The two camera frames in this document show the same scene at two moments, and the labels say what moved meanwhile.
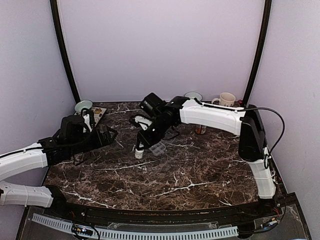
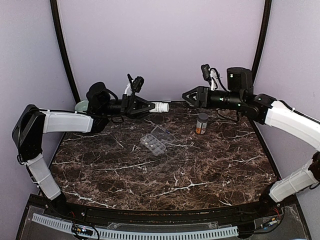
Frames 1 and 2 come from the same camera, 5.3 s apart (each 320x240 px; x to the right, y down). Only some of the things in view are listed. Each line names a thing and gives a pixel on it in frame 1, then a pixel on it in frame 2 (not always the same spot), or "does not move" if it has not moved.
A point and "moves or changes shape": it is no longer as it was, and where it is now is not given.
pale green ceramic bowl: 82,104 does not move
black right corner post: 259,51 does not move
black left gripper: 100,142 -> 132,104
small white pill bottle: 139,153 moves or changes shape
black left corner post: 57,19 does not move
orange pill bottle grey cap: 200,129 does not move
